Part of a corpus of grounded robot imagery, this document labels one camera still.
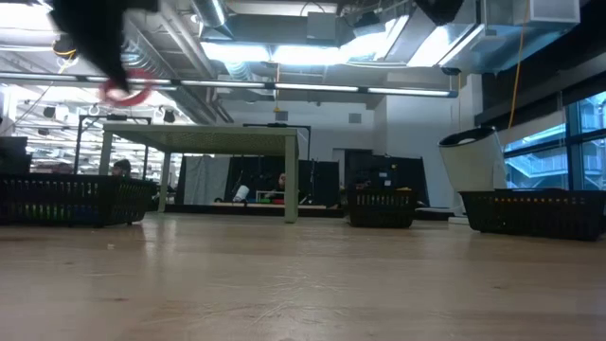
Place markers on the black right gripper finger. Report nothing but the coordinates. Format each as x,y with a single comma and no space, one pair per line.
440,12

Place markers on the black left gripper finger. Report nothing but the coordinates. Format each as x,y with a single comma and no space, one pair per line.
109,57

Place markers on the person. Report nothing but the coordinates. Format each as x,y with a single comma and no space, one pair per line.
64,169
282,182
123,166

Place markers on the grey ceiling ventilation unit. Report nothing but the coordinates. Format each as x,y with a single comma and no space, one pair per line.
323,26

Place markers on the green mesh metal shelf riser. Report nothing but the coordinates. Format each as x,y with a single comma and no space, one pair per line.
213,137

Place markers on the large black plastic basket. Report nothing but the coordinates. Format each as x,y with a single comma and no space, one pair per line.
71,189

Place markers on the long ceiling light bar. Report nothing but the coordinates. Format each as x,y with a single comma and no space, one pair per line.
312,87

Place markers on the white curtain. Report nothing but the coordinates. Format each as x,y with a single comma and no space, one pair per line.
203,180

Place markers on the white cup black rim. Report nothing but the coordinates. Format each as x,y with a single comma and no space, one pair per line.
473,166

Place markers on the black cabinet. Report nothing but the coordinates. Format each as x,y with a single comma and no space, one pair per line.
383,170

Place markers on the white roll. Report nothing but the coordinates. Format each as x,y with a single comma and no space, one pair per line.
241,193

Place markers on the black partition curtain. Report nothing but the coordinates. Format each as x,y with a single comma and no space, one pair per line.
312,180

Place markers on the small black plastic basket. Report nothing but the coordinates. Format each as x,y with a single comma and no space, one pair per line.
381,215

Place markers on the medium black plastic basket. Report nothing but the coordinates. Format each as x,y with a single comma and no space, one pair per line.
530,225

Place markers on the silver round air duct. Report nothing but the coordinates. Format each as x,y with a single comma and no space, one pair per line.
213,12

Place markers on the grey wall speaker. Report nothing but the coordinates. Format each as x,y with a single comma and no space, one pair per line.
355,118
281,115

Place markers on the black window frame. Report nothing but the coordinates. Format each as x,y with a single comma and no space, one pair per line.
574,142

